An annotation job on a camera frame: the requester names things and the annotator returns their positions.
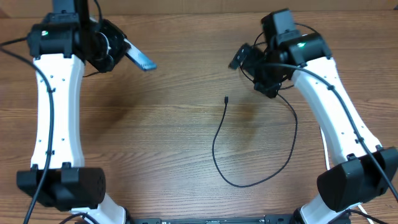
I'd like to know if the blue Galaxy smartphone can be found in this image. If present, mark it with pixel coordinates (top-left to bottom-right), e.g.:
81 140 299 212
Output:
124 39 157 71

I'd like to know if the black USB charging cable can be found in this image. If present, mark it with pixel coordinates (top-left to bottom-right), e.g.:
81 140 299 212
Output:
211 22 321 189

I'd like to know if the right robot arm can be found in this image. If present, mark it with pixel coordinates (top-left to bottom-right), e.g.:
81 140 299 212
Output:
238 9 397 223

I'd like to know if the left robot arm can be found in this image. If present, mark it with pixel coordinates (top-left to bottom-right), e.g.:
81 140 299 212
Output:
16 1 156 223

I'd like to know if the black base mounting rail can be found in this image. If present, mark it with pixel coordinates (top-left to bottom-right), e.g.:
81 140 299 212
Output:
130 214 300 224

